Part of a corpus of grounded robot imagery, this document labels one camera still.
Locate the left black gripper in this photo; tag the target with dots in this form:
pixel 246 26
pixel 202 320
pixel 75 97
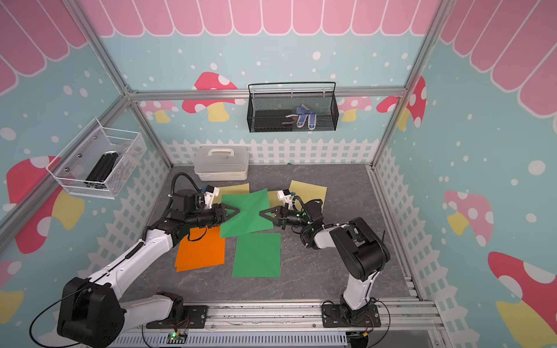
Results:
pixel 220 218

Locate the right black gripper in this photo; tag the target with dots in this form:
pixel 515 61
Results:
pixel 283 217

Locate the small green paper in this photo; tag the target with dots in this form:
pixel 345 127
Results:
pixel 248 220

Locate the orange paper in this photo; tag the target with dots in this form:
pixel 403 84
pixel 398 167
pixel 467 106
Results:
pixel 203 248

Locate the large green paper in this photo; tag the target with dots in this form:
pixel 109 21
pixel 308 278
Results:
pixel 258 255

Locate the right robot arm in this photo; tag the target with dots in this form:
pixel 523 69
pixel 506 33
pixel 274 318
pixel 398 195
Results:
pixel 363 253

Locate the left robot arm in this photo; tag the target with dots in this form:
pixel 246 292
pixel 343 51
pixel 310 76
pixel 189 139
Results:
pixel 90 310

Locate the white plastic storage box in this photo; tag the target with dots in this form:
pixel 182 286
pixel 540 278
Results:
pixel 221 163

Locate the blue white item in basket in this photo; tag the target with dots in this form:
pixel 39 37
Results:
pixel 303 117

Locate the black box in white basket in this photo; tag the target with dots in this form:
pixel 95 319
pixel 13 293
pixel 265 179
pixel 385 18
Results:
pixel 101 171

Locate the small green circuit board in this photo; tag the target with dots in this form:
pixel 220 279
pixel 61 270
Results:
pixel 176 338

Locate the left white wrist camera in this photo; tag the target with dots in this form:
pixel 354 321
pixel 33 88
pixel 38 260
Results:
pixel 210 196

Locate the black wire wall basket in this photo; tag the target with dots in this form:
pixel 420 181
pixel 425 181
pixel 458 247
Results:
pixel 292 107

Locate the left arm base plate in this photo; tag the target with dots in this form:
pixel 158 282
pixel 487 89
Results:
pixel 188 317

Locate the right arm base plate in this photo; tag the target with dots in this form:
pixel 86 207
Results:
pixel 341 315

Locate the white wire wall basket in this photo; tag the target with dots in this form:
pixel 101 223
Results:
pixel 72 166

